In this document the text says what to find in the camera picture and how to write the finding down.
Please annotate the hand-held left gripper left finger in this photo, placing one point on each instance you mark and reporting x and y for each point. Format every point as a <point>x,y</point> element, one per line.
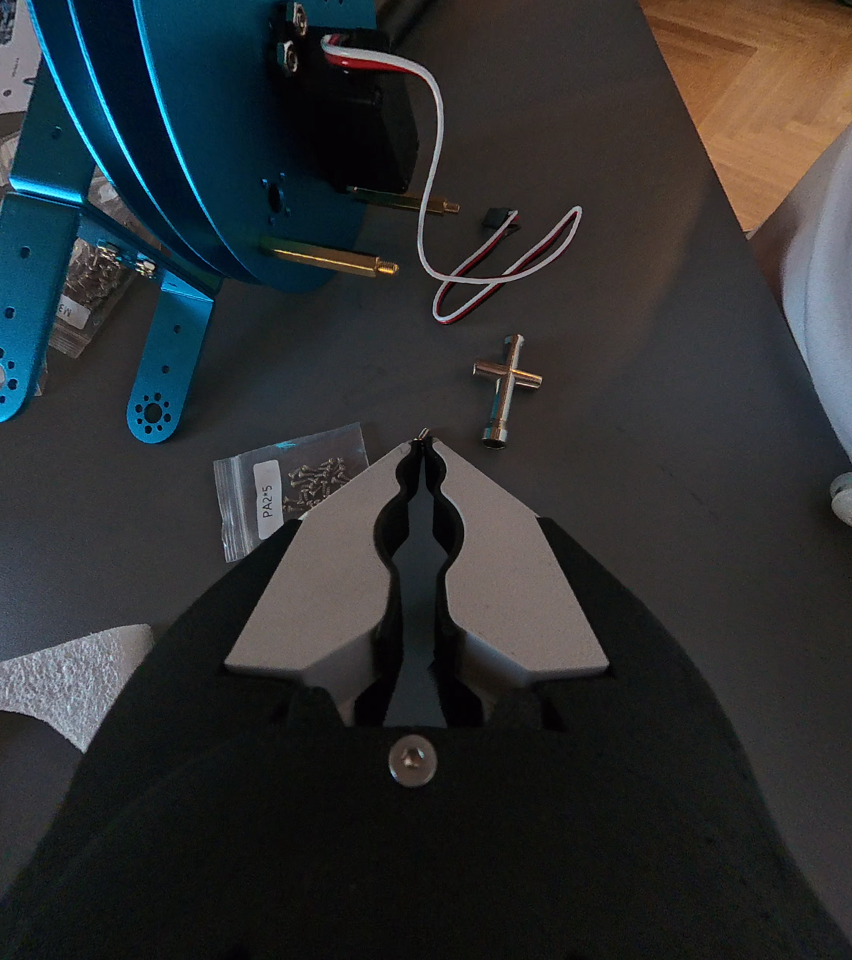
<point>321,600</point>

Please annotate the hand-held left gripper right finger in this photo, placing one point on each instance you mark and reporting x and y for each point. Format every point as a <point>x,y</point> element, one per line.
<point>523,600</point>

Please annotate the zip bag of tiny screws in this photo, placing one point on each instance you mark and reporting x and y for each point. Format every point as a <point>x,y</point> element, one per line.
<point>268,487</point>

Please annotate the blue metal toy robot arm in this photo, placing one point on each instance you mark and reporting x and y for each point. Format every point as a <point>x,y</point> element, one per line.
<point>208,150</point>

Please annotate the dark grey desk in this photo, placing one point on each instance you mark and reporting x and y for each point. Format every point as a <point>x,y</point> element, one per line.
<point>621,525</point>

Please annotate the silver cross wrench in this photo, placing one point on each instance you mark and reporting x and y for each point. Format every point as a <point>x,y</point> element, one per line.
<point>497,390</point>

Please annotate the white foam packing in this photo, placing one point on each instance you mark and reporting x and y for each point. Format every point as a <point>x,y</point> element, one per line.
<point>35,675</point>

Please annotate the pile of small zip bags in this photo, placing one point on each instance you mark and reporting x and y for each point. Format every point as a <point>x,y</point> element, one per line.
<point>84,315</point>

